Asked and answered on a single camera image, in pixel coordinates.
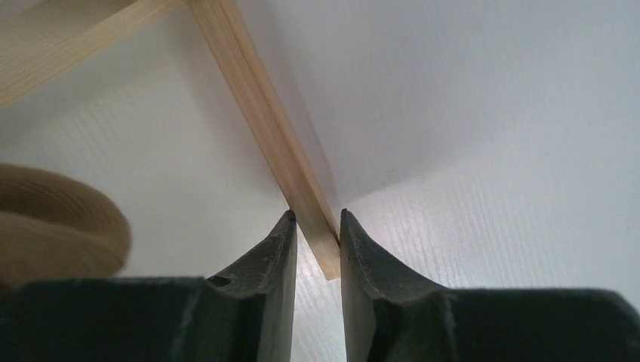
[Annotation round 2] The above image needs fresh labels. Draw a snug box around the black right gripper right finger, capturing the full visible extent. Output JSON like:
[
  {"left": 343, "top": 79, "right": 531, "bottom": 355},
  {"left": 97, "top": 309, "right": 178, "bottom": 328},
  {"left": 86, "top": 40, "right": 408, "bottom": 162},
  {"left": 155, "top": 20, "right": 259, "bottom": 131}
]
[{"left": 340, "top": 210, "right": 639, "bottom": 361}]

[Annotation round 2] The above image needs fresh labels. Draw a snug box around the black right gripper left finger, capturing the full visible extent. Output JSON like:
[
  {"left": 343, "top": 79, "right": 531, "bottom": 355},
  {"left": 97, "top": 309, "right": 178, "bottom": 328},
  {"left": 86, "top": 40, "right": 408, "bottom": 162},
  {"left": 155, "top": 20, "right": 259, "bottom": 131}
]
[{"left": 1, "top": 211, "right": 297, "bottom": 361}]

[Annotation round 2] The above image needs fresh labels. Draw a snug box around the wooden clothes rack frame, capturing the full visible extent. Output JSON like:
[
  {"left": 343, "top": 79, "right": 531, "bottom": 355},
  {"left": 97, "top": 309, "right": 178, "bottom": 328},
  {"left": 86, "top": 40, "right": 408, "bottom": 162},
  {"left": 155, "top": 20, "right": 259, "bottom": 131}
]
[{"left": 1, "top": 1, "right": 340, "bottom": 280}]

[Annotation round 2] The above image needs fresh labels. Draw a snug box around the black sock with tan toe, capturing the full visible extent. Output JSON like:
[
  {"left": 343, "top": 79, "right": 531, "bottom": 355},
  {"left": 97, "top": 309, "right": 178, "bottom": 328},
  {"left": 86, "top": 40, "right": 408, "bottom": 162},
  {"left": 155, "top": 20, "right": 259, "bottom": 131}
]
[{"left": 1, "top": 164, "right": 132, "bottom": 289}]

